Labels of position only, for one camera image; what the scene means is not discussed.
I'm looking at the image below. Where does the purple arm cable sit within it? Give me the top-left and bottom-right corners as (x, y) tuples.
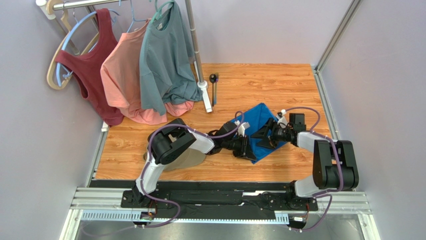
(138, 110), (246, 229)
(282, 106), (344, 233)

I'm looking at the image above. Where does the wooden clothes hanger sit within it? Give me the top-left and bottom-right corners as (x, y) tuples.
(36, 0), (104, 90)

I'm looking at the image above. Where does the teal t-shirt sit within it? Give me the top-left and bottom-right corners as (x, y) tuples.
(139, 0), (203, 115)

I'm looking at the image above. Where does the light blue clothes hanger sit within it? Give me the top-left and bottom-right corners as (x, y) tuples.
(46, 11), (100, 90)

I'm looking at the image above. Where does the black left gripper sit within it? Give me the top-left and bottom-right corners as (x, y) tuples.
(222, 134), (257, 162)

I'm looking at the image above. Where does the teal clothes hanger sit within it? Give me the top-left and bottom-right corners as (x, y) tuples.
(150, 0), (175, 23)

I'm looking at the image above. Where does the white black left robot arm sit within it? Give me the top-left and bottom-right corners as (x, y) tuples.
(135, 118), (258, 196)

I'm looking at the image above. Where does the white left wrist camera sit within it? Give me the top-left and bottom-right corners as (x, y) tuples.
(235, 120), (250, 136)

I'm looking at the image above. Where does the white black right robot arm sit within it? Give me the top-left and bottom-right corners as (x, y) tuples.
(251, 113), (360, 198)

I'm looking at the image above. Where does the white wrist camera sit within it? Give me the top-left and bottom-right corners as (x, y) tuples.
(276, 109), (288, 128)
(235, 120), (250, 136)

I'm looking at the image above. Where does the blue cloth napkin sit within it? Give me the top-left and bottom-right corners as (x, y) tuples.
(243, 103), (287, 164)

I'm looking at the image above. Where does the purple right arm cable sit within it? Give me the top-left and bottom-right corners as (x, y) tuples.
(282, 106), (344, 233)

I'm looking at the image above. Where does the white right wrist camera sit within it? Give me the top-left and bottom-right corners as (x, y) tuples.
(276, 109), (288, 128)

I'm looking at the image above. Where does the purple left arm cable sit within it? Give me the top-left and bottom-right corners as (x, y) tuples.
(138, 110), (246, 229)

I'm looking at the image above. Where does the aluminium frame rail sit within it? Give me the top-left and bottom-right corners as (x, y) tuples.
(60, 187), (380, 240)

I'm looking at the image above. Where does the black spoon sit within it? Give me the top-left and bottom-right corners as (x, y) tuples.
(209, 72), (219, 107)

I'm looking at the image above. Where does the metal clothes rack pole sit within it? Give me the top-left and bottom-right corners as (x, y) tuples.
(35, 0), (206, 82)

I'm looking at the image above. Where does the pink t-shirt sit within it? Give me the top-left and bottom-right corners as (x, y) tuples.
(100, 21), (195, 125)

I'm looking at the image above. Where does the beige baseball cap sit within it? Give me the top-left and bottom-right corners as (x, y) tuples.
(164, 148), (206, 172)

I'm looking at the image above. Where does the white clothes rack foot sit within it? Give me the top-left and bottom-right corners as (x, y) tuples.
(197, 80), (213, 113)

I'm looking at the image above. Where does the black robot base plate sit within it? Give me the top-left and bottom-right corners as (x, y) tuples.
(120, 189), (319, 212)

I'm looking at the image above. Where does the maroon tank top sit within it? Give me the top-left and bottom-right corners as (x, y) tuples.
(55, 8), (124, 126)

